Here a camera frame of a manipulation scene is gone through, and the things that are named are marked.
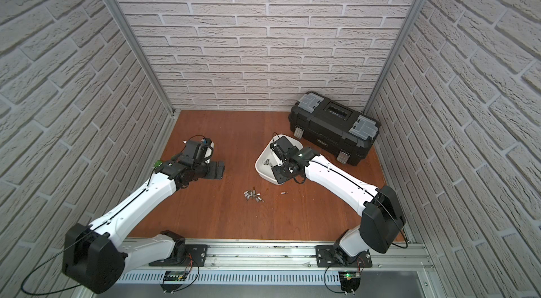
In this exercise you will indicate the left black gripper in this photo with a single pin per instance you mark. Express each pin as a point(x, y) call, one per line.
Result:
point(213, 170)

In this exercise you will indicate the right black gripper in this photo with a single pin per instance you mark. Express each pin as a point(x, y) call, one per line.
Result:
point(277, 173)

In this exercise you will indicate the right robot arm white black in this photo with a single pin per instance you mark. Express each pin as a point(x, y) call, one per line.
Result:
point(382, 217)

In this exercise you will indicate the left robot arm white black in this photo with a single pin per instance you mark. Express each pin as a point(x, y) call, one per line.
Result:
point(96, 256)

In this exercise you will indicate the white rectangular storage box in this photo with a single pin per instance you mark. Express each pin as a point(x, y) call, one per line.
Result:
point(265, 171)

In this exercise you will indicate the pile of silver bits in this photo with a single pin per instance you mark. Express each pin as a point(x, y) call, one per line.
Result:
point(253, 194)

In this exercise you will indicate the black plastic toolbox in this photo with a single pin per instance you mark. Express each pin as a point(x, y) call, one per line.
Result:
point(345, 133)

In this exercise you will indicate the left controller board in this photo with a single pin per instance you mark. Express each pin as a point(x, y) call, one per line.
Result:
point(173, 281)

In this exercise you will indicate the controller board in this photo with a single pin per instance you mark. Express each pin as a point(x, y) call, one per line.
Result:
point(173, 281)
point(349, 282)

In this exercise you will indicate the right controller board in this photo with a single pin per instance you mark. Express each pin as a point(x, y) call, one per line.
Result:
point(349, 282)

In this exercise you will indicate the aluminium mounting rail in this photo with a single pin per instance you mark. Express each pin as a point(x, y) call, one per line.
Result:
point(282, 255)

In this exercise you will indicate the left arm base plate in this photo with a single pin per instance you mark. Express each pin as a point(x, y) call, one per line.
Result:
point(190, 255)

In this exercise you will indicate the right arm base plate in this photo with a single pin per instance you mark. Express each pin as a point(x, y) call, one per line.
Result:
point(329, 256)

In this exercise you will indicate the left aluminium corner post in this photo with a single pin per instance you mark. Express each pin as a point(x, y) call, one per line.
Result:
point(131, 39)

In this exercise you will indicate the aluminium corner post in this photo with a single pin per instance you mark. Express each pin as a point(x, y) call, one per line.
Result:
point(131, 39)
point(404, 32)

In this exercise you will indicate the right aluminium corner post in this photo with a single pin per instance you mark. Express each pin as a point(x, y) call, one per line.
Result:
point(404, 32)

